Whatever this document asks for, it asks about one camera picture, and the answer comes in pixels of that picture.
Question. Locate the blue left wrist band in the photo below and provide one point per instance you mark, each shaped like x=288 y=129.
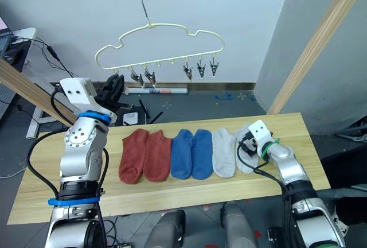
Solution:
x=94 y=115

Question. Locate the black rounded object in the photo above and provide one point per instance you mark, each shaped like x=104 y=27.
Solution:
x=352 y=207

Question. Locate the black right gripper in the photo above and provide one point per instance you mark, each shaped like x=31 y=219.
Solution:
x=254 y=147

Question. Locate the red ankle sock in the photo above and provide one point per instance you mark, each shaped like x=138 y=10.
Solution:
x=157 y=156
x=133 y=156

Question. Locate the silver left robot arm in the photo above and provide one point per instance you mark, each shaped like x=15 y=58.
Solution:
x=77 y=150

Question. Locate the small black box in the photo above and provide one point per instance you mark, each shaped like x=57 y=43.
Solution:
x=274 y=234

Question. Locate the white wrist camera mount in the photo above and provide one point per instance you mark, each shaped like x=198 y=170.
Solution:
x=259 y=130
x=77 y=90

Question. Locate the metal hanger clip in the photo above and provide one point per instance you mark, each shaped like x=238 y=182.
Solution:
x=214 y=68
x=137 y=78
x=150 y=76
x=115 y=72
x=201 y=70
x=188 y=73

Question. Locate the green right wrist tie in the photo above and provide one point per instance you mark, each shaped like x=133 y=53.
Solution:
x=265 y=148

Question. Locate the blue floor tape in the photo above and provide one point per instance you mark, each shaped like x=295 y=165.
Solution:
x=226 y=98

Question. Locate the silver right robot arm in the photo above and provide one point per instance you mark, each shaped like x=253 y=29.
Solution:
x=292 y=167

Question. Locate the white desk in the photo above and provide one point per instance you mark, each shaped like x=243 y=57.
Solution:
x=27 y=33

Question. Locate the black laptop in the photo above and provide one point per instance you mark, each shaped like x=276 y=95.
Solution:
x=4 y=44

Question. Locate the grey ankle sock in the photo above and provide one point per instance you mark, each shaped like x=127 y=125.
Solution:
x=246 y=164
x=223 y=153

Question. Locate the black white router with antennas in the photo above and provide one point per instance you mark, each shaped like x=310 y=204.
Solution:
x=130 y=117

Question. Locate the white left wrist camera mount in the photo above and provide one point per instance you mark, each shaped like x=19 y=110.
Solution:
x=77 y=90

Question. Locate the wooden frame post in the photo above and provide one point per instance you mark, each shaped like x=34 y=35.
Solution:
x=315 y=38
x=28 y=87

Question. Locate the dark grey rounded cover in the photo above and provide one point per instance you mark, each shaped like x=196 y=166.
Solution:
x=166 y=230
x=238 y=225

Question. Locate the blue left forearm tie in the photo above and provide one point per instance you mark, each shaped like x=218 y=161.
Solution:
x=71 y=202

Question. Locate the cream plastic clip hanger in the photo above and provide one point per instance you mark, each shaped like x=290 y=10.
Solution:
x=151 y=26

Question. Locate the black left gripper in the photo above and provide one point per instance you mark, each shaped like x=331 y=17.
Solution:
x=110 y=105

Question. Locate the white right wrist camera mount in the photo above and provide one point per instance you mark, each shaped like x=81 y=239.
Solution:
x=259 y=130

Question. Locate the blue ankle sock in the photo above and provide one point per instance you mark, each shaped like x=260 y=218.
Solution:
x=180 y=156
x=202 y=156

